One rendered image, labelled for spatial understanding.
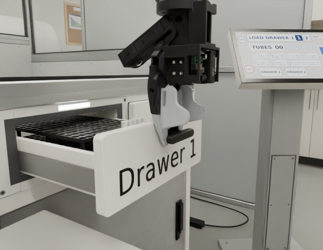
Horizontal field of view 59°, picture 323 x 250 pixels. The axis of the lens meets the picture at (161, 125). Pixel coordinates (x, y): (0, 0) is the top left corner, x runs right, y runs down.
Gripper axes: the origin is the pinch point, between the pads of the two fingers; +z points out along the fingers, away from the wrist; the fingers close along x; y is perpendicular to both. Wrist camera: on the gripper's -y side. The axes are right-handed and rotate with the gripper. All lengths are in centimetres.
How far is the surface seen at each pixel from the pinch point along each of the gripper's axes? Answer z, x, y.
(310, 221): 90, 167, 12
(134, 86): -6.6, 20.2, -22.5
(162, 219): 39, 35, -24
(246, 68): -12, 82, -12
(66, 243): 14.4, -15.0, -8.1
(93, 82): -7.9, 5.1, -21.9
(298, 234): 90, 145, 7
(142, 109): -0.4, 20.7, -20.4
